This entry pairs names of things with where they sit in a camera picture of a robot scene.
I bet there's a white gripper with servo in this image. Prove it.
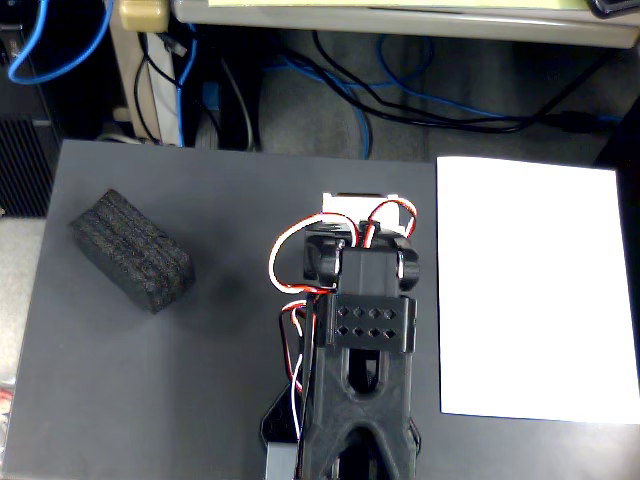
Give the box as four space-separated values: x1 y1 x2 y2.
321 191 419 237

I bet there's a black foam cube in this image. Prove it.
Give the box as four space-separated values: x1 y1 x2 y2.
68 187 197 316

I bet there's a white paper sheet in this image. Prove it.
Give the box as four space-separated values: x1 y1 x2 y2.
435 155 640 426

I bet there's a beige desk side panel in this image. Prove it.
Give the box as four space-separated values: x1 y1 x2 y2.
108 24 185 147

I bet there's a clear network plug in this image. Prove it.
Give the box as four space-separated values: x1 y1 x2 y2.
160 33 190 57

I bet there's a dark grey table mat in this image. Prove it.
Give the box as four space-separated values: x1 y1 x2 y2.
2 139 640 480

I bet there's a grey table clamp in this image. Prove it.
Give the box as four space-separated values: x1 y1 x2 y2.
264 441 300 480

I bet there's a beige plastic box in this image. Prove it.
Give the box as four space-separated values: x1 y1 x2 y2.
118 0 172 33

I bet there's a black vented computer case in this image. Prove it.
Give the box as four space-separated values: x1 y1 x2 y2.
0 115 62 219

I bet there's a black device on desk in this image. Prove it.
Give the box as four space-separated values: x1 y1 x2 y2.
586 0 640 21

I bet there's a red white gripper servo wire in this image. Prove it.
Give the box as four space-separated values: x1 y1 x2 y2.
366 198 419 250

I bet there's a blue floor cable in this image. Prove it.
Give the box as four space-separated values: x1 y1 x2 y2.
349 35 624 124
264 54 375 161

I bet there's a red white wrist servo wire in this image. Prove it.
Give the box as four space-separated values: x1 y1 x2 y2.
267 211 342 297

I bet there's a black floor cable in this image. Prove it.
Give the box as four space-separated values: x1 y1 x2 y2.
312 30 556 135
282 47 624 132

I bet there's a grey cable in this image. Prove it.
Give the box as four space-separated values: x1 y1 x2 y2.
218 62 257 152

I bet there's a red white base servo wire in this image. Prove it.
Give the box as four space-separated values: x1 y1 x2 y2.
278 298 317 442

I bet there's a straight blue network cable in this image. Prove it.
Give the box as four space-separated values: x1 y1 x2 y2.
174 27 200 147

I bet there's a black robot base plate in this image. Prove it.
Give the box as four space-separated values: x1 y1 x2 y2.
259 387 422 451

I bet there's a thin black looped cable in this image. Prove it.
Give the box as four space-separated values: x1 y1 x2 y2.
133 31 177 145

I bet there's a looped blue network cable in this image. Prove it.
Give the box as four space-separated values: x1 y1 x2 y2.
6 0 114 86

